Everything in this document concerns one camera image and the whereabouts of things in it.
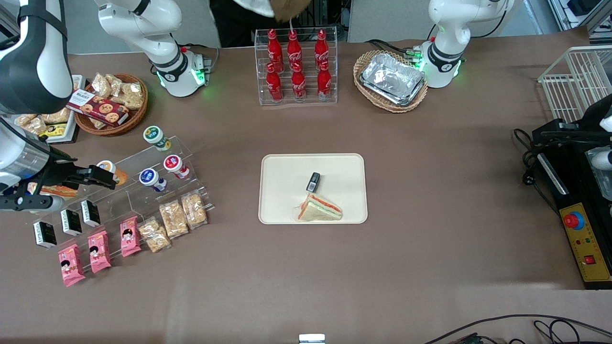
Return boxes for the white rectangular snack tray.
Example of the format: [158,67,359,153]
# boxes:
[48,75,87,144]

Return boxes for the pink snack packet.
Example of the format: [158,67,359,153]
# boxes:
[119,216,142,258]
[57,244,87,288]
[87,230,112,274]

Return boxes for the wrapped triangle sandwich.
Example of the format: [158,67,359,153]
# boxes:
[26,183,79,199]
[297,193,344,223]

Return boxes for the stack of foil trays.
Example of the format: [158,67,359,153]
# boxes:
[359,53,426,107]

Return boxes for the looped black cable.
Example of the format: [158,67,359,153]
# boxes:
[533,319,583,344]

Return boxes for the green lid gum bottle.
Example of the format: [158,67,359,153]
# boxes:
[143,125,172,152]

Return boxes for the red lid gum bottle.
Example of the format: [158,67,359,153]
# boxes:
[163,154,191,180]

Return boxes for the blue lid gum bottle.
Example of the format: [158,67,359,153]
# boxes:
[139,168,167,192]

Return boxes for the white wire basket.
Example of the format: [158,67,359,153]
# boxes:
[537,46,612,123]

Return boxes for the grey connector with cable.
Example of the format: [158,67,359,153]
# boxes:
[181,43,220,87]

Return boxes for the black power cable with plug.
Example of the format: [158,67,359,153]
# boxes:
[513,128,561,214]

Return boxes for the red cookie box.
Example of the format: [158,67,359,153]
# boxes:
[66,89,130,128]

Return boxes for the dark brown wicker basket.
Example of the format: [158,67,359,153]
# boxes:
[74,73,149,137]

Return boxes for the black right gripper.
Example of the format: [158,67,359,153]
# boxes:
[42,149,119,191]

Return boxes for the cream plastic tray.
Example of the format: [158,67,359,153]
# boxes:
[259,153,369,225]

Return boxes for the person in dark clothing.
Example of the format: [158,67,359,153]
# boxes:
[209,0,311,49]

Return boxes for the clear acrylic stepped shelf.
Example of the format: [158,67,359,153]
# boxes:
[23,136,215,282]

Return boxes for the black cables at arm base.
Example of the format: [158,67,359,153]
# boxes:
[365,39,422,61]

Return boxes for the red cola bottle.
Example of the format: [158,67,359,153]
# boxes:
[287,30,303,72]
[267,29,284,72]
[314,29,330,71]
[266,64,284,103]
[291,64,307,101]
[317,61,332,100]

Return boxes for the clear acrylic bottle rack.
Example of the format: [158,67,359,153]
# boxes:
[254,27,339,106]

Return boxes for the black and white box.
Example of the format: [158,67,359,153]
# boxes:
[33,221,58,249]
[60,209,83,237]
[80,200,101,227]

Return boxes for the black equipment rack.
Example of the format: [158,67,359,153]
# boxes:
[306,0,352,28]

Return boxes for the long black cable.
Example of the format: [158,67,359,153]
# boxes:
[423,313,612,344]

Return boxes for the light tan wicker basket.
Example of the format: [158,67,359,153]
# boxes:
[353,50,429,114]

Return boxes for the metal frame shelving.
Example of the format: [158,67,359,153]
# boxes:
[546,0,612,44]

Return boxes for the clear bag of crackers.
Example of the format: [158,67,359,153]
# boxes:
[138,217,172,253]
[181,191,208,229]
[159,200,189,239]

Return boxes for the orange lid gum bottle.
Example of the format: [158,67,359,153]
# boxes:
[97,160,129,186]

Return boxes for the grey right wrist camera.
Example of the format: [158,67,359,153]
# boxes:
[0,193,66,212]

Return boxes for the grey metal frame bar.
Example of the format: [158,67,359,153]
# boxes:
[0,0,22,48]

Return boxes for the black control box yellow panel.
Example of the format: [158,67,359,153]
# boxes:
[532,119,612,290]

